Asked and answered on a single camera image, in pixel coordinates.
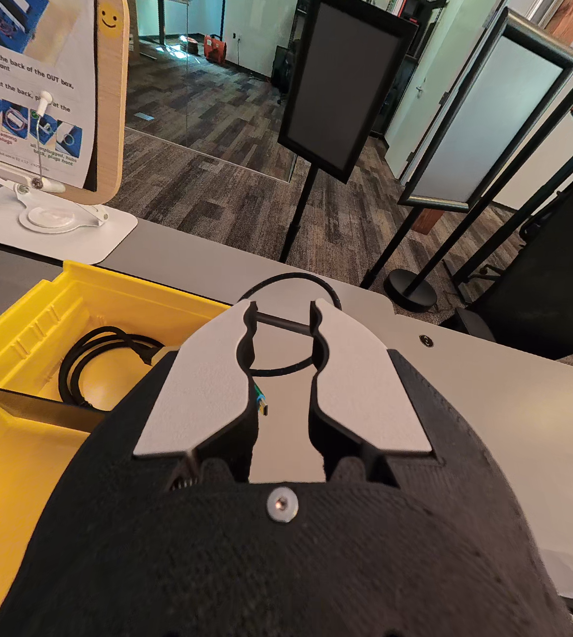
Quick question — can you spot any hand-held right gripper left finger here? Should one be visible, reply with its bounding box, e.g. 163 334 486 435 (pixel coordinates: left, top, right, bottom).
133 302 259 460

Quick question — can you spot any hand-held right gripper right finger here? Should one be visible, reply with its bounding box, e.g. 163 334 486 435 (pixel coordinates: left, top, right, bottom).
310 299 433 459

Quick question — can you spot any black braided cable green plug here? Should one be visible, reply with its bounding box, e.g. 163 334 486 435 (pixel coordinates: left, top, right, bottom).
237 273 345 415

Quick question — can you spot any yellow plastic bin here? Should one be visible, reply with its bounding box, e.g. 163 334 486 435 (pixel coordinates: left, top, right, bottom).
0 261 235 637

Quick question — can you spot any white stand base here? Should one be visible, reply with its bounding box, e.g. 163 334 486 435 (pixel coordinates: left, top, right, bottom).
0 184 139 265

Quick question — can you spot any dark flat mat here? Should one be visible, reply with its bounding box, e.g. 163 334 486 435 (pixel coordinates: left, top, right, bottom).
0 239 65 344

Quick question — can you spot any black sign stand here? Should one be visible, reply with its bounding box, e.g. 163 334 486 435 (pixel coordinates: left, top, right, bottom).
277 0 419 265
359 8 573 313

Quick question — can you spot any instruction sheet on wooden board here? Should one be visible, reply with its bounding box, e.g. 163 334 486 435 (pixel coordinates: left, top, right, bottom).
0 0 130 208

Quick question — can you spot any red floor object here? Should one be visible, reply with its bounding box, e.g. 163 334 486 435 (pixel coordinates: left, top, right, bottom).
203 34 230 63

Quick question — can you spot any black coiled adapter cable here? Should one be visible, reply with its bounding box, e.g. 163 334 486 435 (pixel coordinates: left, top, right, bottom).
58 327 166 410

